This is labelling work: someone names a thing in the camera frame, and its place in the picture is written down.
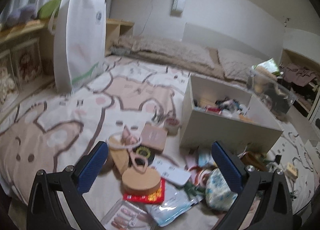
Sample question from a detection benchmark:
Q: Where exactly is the round cork coaster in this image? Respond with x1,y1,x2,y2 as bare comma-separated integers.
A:
121,168,161,196

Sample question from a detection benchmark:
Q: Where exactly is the brown tape roll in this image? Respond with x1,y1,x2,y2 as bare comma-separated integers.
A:
105,150,123,175

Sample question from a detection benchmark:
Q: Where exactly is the white foil sachet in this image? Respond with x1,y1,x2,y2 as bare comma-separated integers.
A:
144,182,205,227

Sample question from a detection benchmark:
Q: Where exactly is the floral fabric pouch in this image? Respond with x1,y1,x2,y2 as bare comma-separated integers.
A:
205,168,238,212

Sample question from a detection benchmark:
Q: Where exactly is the press-on nails box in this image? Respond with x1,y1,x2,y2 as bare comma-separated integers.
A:
100,200,157,230

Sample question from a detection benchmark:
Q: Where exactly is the cartoon animal bed sheet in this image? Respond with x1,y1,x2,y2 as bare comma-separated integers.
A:
1,56,319,229

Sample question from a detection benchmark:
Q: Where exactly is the red packet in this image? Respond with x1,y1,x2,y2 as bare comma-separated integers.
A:
123,179,165,205

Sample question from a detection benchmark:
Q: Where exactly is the white card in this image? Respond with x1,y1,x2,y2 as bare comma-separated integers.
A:
151,156,191,187

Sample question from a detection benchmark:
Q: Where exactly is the white cardboard box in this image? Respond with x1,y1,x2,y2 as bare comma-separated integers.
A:
180,76,283,153

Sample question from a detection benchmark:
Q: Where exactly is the clear plastic storage bin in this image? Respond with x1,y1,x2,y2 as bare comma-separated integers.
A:
247,67,297,116

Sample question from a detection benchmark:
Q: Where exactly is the red lidded small cup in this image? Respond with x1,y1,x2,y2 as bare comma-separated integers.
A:
163,117,180,136

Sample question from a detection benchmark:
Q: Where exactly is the pile of clothes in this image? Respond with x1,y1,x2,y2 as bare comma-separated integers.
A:
282,64,319,87

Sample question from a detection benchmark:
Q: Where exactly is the wooden headboard shelf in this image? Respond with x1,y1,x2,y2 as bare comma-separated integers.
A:
0,18,136,120

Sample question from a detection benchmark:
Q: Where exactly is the right beige pillow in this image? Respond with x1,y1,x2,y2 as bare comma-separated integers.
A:
217,49,264,83

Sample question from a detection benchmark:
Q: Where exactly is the beige pillow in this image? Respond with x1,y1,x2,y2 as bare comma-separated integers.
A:
110,36,215,69
217,49,264,83

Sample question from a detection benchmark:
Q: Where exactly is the left beige pillow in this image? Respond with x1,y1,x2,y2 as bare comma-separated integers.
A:
110,36,215,69

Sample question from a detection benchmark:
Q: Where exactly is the white tote bag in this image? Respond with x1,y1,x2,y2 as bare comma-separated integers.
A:
48,0,106,94

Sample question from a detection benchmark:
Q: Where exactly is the green plush cushion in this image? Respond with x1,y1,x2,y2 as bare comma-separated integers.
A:
37,0,61,19

